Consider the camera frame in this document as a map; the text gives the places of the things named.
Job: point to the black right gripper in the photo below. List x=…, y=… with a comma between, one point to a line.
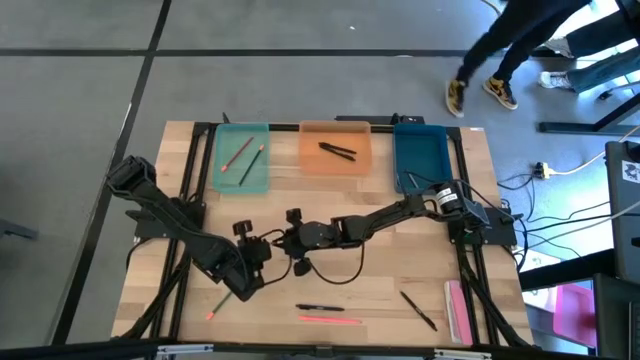
x=315, y=235

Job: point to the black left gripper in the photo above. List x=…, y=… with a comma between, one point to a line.
x=242, y=280

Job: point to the green pencil orange eraser cap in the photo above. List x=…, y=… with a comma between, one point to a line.
x=218, y=305

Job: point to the black pen white scale print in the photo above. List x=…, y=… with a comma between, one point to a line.
x=320, y=307

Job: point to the navy pencil orange eraser cap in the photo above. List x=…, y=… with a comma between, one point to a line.
x=251, y=165

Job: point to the pink pencil with eraser cap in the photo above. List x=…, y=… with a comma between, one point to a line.
x=330, y=319

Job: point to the red pencil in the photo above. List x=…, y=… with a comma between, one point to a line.
x=237, y=155

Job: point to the grey crayon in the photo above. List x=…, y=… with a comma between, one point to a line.
x=412, y=180

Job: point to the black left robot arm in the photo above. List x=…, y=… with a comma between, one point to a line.
x=165, y=205

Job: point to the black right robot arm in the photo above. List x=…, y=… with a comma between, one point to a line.
x=390, y=215

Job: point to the translucent teal plastic bin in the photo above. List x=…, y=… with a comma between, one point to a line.
x=240, y=175

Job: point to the translucent orange plastic bin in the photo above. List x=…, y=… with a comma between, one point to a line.
x=335, y=167

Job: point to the black crossbar silver brackets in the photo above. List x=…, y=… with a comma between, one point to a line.
x=100, y=350

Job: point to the black power strip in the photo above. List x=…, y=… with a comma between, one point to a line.
x=380, y=119

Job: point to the blue plastic bin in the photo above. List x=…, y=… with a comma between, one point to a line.
x=422, y=155

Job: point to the pink flat box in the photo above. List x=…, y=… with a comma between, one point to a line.
x=460, y=315

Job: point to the grey furniture foot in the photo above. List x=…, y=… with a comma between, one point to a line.
x=17, y=231

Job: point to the floor power strip yellow plug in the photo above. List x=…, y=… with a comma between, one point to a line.
x=540, y=170

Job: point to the black floor beam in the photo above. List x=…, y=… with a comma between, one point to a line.
x=565, y=270

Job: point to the pink plastic bin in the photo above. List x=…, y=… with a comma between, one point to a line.
x=575, y=315

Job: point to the person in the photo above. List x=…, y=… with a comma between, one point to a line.
x=600, y=35
x=600, y=70
x=520, y=30

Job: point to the grey computer tower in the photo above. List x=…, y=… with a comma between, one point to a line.
x=622, y=225

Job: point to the black case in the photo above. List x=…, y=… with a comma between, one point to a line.
x=615, y=320

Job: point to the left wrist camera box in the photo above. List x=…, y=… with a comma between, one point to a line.
x=257, y=250

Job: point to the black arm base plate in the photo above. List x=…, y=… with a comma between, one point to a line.
x=500, y=230
x=150, y=227

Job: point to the black desk frame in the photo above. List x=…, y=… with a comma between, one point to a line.
x=565, y=127

